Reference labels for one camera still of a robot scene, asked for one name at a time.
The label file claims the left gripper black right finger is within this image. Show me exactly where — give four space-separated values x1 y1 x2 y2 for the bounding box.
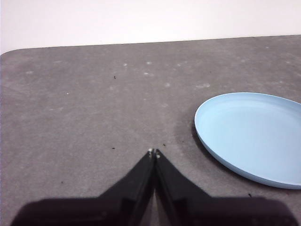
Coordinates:
154 148 297 226

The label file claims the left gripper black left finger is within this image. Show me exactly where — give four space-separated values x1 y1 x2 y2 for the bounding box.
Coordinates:
10 149 155 226

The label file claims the blue round plate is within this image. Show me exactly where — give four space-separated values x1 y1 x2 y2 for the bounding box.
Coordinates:
194 92 301 190

